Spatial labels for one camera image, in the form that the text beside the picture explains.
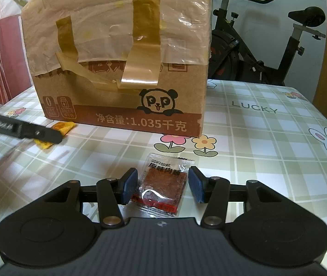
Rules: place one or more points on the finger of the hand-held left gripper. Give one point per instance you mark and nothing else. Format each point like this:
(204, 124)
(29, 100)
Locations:
(42, 133)

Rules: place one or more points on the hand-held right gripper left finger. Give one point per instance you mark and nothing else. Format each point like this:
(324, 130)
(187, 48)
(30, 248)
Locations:
(130, 185)

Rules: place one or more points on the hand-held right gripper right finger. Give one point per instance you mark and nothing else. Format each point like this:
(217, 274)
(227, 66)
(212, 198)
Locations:
(196, 185)

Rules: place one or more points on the small yellow orange packet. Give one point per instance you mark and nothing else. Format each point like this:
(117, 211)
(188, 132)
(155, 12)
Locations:
(64, 128)

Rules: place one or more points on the clear meat jerky packet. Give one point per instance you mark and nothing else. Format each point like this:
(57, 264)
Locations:
(163, 184)

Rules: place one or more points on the cardboard box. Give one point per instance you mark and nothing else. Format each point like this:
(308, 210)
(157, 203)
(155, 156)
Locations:
(108, 97)

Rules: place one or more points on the translucent plastic bag liner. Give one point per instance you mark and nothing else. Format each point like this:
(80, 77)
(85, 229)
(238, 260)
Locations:
(100, 34)

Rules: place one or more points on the checked tablecloth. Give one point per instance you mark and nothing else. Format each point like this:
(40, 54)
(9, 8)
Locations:
(252, 138)

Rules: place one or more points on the black exercise bike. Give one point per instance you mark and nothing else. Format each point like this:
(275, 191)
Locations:
(226, 57)

